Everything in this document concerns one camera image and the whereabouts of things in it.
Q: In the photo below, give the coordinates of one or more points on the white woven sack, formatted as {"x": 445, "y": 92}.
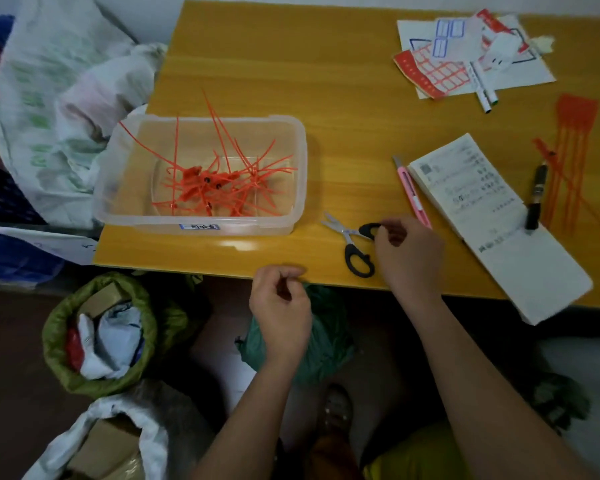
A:
{"x": 50, "y": 109}

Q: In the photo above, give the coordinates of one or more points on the person's yellow clothing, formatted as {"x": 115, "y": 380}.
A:
{"x": 415, "y": 457}

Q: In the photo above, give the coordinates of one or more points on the piece of masking tape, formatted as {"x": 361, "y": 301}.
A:
{"x": 542, "y": 43}

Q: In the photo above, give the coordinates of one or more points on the teal plastic bag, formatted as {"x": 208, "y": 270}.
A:
{"x": 325, "y": 339}

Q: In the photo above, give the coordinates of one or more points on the bundle of orange seal strips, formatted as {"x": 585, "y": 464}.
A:
{"x": 572, "y": 139}

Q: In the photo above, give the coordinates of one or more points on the crumpled white paper waste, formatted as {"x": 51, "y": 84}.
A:
{"x": 112, "y": 339}

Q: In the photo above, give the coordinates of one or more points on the red bordered label sheet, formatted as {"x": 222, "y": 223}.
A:
{"x": 495, "y": 24}

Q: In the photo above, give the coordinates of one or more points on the clear plastic container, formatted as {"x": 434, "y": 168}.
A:
{"x": 125, "y": 194}

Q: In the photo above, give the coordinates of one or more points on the person's right thumb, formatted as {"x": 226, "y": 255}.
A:
{"x": 382, "y": 247}

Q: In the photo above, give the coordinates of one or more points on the green trash bag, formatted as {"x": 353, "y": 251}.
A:
{"x": 55, "y": 344}

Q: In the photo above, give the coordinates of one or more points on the person's left forearm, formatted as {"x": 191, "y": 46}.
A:
{"x": 250, "y": 419}

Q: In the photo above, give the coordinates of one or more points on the white paper slip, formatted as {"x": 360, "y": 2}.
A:
{"x": 50, "y": 243}

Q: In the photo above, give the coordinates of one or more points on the white marker pen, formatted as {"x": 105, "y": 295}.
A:
{"x": 481, "y": 92}
{"x": 489, "y": 87}

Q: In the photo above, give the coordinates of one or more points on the person's sandal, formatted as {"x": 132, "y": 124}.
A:
{"x": 336, "y": 407}

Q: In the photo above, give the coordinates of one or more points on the person's right hand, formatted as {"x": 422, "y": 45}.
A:
{"x": 415, "y": 264}

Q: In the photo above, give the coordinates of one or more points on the large cardboard box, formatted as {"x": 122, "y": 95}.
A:
{"x": 105, "y": 452}

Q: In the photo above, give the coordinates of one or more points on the person's left fingers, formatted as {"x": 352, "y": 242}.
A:
{"x": 280, "y": 277}

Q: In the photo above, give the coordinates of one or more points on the black marker pen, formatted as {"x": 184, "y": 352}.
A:
{"x": 536, "y": 194}

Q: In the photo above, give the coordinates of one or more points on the small cardboard box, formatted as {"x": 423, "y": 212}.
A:
{"x": 102, "y": 297}

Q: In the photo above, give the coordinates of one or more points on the white receipt pad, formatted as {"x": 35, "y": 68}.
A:
{"x": 500, "y": 224}

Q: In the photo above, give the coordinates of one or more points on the white plastic bag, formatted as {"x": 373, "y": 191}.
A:
{"x": 150, "y": 434}

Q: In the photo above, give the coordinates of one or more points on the red grid label sheet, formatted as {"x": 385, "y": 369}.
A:
{"x": 437, "y": 74}

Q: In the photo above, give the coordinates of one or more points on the blue bordered label sheet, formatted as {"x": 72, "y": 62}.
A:
{"x": 450, "y": 37}

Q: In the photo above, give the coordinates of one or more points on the pink utility knife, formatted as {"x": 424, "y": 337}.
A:
{"x": 411, "y": 190}

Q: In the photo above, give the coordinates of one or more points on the red plastic wrapper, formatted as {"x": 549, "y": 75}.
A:
{"x": 74, "y": 349}

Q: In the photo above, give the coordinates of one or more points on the person's left hand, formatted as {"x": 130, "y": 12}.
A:
{"x": 280, "y": 324}

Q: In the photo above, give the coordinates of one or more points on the person's right forearm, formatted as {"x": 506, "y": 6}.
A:
{"x": 480, "y": 394}

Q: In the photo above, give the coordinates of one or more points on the large white paper sheet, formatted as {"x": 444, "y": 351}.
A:
{"x": 525, "y": 69}

